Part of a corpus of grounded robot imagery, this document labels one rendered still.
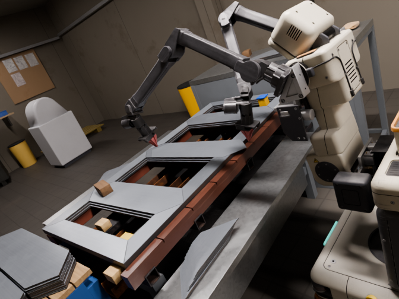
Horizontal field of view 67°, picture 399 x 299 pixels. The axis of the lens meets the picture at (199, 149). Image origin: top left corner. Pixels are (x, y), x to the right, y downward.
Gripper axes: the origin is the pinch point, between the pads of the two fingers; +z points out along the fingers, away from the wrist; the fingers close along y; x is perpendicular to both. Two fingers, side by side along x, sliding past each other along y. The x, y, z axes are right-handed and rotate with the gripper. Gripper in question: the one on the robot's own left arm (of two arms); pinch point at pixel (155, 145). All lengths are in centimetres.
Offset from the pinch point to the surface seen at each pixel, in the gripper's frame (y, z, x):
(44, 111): -122, 30, -445
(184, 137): -39, 29, -27
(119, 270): 63, 1, 34
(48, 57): -303, -24, -672
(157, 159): -4.3, 16.1, -16.5
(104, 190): 31.4, 3.0, -17.7
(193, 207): 28, 8, 42
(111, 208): 38.9, 5.7, -5.0
